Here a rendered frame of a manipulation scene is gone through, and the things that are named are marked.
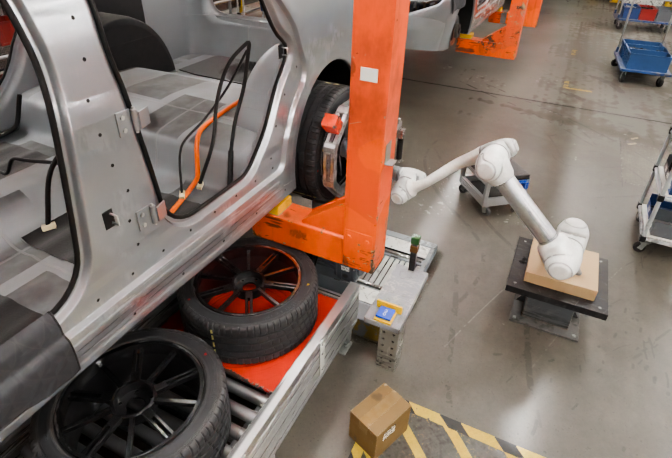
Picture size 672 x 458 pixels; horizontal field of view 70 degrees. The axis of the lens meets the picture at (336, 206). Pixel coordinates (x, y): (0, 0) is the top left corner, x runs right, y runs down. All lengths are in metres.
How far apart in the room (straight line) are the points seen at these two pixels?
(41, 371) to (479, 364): 1.99
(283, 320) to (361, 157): 0.77
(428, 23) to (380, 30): 3.21
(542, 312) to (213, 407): 1.90
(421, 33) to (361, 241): 3.15
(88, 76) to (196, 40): 2.88
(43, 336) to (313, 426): 1.27
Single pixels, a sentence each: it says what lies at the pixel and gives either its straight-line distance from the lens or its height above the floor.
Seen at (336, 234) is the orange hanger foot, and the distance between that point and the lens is 2.30.
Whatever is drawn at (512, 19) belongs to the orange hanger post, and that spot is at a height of 0.95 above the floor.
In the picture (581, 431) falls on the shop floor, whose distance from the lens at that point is 2.69.
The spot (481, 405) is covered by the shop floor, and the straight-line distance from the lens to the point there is 2.60.
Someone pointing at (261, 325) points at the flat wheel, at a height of 0.50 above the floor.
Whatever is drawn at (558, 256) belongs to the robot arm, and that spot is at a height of 0.59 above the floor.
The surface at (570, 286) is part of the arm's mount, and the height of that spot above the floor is 0.35.
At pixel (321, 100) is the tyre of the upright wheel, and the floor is 1.15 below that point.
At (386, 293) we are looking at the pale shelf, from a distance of 2.35.
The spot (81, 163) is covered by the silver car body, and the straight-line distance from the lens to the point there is 1.51.
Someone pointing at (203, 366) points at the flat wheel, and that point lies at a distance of 2.02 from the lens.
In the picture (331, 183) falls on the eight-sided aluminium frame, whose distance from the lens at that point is 2.55.
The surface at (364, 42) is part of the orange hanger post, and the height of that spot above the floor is 1.58.
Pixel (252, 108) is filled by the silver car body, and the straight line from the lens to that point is 2.50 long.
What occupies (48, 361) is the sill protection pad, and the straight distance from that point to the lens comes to 1.65.
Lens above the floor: 2.03
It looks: 33 degrees down
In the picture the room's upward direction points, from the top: 2 degrees clockwise
